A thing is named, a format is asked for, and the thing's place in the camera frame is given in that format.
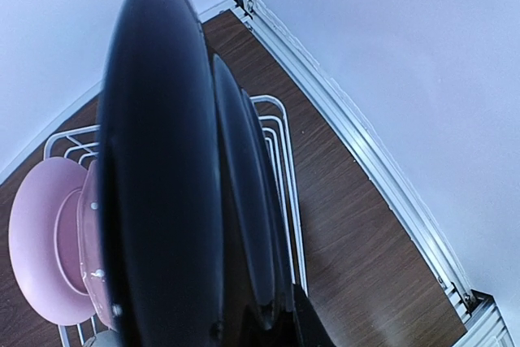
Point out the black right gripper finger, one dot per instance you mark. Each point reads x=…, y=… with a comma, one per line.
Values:
x=309, y=327

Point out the yellow polka dot plate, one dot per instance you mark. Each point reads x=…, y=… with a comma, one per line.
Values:
x=257, y=273

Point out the black striped rim plate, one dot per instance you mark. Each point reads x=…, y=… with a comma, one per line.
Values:
x=159, y=187

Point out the pink polka dot plate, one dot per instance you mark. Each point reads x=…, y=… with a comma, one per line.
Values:
x=92, y=268

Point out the pale green floral bowl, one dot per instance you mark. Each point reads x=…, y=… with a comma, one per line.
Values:
x=108, y=338

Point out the plain pink plate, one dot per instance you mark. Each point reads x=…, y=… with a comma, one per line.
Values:
x=43, y=242

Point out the white wire dish rack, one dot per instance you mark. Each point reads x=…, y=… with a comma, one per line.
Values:
x=79, y=144

